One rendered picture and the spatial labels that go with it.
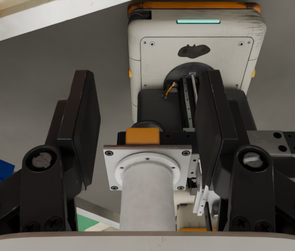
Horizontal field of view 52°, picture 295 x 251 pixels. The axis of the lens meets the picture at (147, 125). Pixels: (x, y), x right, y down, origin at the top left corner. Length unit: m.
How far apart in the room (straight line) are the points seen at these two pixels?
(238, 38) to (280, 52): 0.52
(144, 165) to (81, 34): 1.28
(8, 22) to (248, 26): 1.07
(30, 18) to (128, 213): 0.36
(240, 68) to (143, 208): 1.15
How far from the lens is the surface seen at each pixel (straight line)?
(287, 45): 1.90
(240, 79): 1.59
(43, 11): 0.56
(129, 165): 0.56
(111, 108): 2.05
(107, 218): 1.12
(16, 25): 0.59
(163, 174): 0.54
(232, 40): 1.44
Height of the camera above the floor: 1.47
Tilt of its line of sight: 43 degrees down
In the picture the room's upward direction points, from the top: 180 degrees clockwise
